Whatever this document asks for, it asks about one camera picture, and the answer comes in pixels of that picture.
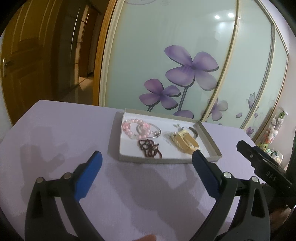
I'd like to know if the dark red bead necklace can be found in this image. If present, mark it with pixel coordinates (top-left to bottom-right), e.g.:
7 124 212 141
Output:
137 138 163 159

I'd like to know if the pink bead bracelet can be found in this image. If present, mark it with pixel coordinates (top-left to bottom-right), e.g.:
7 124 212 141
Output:
121 118 151 140

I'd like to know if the grey cardboard jewelry tray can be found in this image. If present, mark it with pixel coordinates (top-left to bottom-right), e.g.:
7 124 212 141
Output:
119 108 222 164

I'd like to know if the person's right hand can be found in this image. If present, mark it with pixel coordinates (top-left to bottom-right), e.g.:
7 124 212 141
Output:
269 207 293 232

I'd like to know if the person's left hand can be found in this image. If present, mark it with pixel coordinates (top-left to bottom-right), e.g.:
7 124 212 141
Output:
135 235 157 241

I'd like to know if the purple tablecloth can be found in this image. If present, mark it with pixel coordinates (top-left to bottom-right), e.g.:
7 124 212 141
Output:
0 99 265 241

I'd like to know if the flower-print sliding wardrobe door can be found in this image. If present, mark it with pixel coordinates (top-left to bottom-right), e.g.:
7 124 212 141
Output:
93 1 290 141

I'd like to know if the thin silver bangle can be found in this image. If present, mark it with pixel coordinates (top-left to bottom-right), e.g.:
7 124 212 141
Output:
136 123 161 138

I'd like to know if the brown wooden door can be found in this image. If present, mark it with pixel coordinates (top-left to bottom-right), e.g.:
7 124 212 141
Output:
1 0 62 124

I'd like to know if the dark silver cuff bracelet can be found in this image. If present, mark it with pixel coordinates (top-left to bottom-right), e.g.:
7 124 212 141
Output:
180 126 200 141

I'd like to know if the metal door handle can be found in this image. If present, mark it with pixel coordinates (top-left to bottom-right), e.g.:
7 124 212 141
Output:
3 58 14 77

